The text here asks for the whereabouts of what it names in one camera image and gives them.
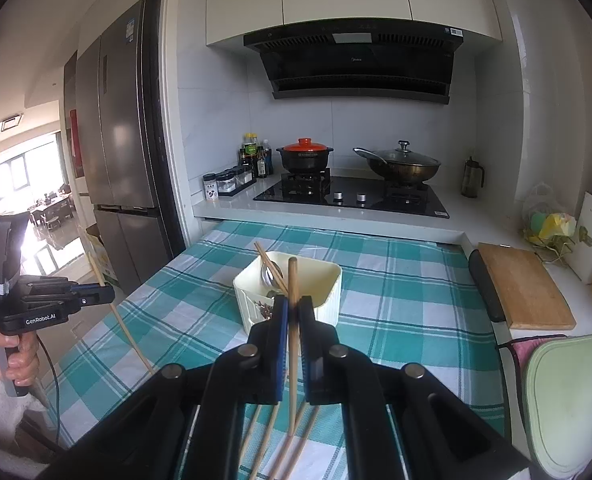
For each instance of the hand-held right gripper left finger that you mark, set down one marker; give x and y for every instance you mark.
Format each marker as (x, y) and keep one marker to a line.
(279, 350)

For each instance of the sauce bottle white label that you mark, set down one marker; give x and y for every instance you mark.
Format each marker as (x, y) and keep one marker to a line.
(263, 162)

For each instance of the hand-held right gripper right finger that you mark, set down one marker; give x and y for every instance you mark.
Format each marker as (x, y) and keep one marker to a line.
(307, 350)

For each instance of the dark metal wok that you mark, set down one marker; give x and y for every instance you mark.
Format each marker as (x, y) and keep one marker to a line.
(401, 172)

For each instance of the black clay pot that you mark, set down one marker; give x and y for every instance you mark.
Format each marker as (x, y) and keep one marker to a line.
(303, 162)

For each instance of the dark door frame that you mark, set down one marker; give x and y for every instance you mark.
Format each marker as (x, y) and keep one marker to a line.
(163, 110)

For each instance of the dining table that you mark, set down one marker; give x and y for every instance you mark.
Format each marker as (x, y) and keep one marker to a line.
(51, 207)

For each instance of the glass wok lid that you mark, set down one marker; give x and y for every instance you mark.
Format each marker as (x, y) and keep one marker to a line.
(403, 156)

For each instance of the black range hood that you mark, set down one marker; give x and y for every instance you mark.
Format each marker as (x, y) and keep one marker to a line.
(356, 70)

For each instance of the grey steel refrigerator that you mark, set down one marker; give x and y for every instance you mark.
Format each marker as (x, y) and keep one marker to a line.
(121, 135)

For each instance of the sauce bottle green label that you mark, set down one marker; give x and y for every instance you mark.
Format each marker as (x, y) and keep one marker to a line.
(248, 152)

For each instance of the pink cloth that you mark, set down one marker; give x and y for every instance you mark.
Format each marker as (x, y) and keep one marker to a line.
(521, 347)

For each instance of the spice jar white label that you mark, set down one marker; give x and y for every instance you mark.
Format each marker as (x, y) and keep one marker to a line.
(210, 189)

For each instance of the metal spoon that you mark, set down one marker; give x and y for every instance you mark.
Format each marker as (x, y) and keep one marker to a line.
(268, 277)

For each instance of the teal checked tablecloth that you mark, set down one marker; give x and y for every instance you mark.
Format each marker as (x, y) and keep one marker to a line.
(401, 310)

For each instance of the yellow green plastic bags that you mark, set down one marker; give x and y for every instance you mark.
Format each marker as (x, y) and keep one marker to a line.
(556, 225)

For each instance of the person's left hand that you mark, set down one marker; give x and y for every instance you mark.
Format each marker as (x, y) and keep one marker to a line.
(21, 372)

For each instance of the light green cutting board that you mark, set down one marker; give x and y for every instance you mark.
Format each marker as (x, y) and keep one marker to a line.
(571, 410)

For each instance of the black glass gas hob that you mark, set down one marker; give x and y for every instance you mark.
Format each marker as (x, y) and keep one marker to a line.
(356, 205)

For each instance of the red pot lid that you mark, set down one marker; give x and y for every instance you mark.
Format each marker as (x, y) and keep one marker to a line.
(305, 145)

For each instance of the dark glass pitcher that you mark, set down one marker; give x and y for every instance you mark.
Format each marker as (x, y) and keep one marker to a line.
(472, 180)

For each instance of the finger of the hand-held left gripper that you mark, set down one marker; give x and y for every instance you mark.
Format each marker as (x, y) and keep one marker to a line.
(88, 299)

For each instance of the cream ribbed utensil holder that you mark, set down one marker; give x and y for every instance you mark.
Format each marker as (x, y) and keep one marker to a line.
(326, 290)

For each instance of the wooden cutting board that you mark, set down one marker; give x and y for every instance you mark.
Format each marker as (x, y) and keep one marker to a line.
(526, 285)

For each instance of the cardboard box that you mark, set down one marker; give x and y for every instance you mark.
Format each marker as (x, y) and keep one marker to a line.
(102, 262)

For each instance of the condiment bottles and jars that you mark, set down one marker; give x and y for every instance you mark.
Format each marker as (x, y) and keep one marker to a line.
(236, 182)

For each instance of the red hanging cloth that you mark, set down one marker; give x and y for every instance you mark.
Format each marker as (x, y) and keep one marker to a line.
(74, 142)

